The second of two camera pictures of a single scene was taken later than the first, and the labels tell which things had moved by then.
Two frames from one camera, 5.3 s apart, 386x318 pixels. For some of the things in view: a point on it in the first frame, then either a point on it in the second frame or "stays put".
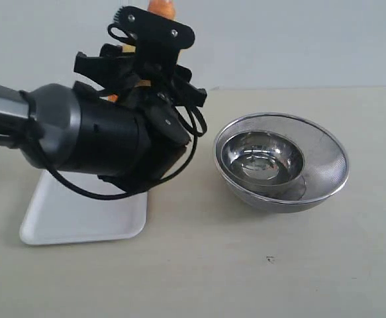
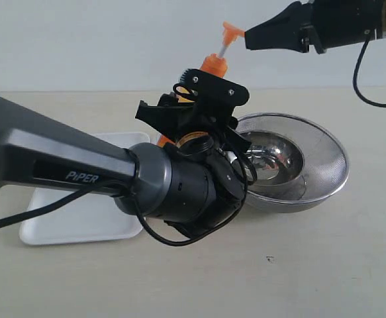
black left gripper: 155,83 -> 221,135
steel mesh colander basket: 326,170 stays put
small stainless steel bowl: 265,162 stays put
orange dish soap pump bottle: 164,8 -> 215,64
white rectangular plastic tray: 59,214 stays put
